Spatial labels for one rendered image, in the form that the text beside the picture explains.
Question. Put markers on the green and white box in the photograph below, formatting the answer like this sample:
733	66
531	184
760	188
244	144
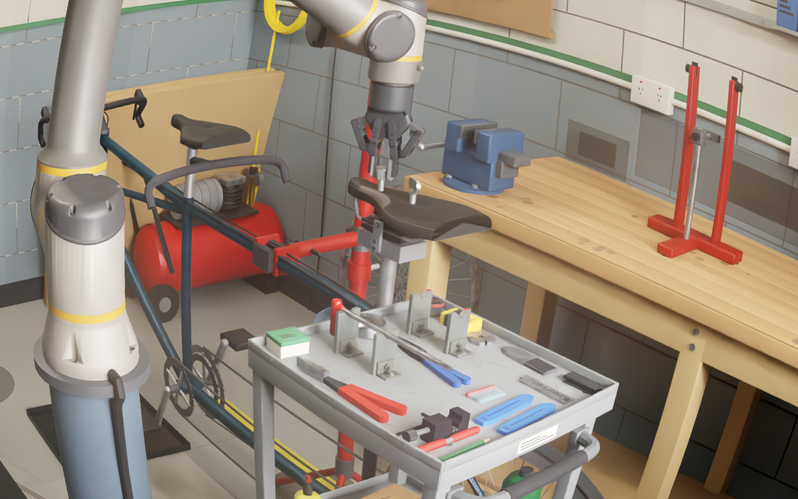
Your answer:
287	342

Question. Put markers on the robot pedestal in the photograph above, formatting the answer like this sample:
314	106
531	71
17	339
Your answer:
94	443

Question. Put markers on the wooden workbench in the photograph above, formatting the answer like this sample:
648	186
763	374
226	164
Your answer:
614	242

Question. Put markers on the red air compressor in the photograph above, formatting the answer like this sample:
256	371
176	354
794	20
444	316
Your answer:
219	256

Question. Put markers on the small black block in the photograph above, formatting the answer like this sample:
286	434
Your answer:
541	366

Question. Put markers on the yellow bottle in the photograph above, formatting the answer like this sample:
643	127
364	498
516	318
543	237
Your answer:
307	492

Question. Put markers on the silver upright bolt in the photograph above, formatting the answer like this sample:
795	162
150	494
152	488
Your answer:
413	193

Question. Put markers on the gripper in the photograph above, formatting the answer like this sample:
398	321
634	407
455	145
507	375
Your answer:
390	100

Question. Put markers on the blue box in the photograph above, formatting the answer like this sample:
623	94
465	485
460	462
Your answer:
789	14

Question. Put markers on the red repair stand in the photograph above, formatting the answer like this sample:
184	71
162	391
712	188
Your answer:
316	244

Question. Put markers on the green pencil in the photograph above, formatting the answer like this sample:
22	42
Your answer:
465	449

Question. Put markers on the long black block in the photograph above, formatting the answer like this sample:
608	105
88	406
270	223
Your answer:
582	382

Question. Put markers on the grey saddle clamp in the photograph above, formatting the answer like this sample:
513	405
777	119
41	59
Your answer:
399	248

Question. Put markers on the black pedal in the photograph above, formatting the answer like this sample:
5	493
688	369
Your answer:
236	339

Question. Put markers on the red pen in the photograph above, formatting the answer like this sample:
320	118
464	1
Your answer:
449	439

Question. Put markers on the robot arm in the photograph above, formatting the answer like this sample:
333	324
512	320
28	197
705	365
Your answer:
80	277

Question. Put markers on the silver seat post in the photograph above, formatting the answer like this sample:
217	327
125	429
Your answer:
387	284

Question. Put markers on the blue bench vise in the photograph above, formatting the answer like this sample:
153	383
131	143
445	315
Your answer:
475	156

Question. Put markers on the dark blue tandem bicycle frame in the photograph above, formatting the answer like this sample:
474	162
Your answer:
187	277

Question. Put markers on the green bottle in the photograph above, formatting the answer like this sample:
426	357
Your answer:
520	484

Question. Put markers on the grey steel ruler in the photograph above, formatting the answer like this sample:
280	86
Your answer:
546	390

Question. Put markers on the light blue block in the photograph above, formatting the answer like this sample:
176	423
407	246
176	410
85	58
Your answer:
490	397

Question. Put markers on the yellow block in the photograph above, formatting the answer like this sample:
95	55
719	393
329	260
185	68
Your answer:
474	323

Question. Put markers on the blue tyre lever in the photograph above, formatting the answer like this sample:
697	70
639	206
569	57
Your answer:
527	418
503	410

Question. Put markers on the red wheel truing stand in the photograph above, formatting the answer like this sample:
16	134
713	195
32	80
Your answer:
683	173

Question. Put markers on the cork notice board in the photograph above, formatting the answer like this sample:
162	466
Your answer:
496	15

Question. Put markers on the grey tool cart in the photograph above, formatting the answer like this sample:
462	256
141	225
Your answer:
440	416

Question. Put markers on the grey tool holder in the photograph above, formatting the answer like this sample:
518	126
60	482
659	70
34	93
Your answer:
456	336
347	336

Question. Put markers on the grey wall vent grille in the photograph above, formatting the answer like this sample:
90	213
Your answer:
597	149

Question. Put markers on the wide black saddle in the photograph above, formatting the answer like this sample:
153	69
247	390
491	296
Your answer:
427	218

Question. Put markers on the small black saddle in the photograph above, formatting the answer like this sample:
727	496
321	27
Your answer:
208	132

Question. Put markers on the plywood sheet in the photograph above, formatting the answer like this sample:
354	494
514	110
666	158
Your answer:
233	104

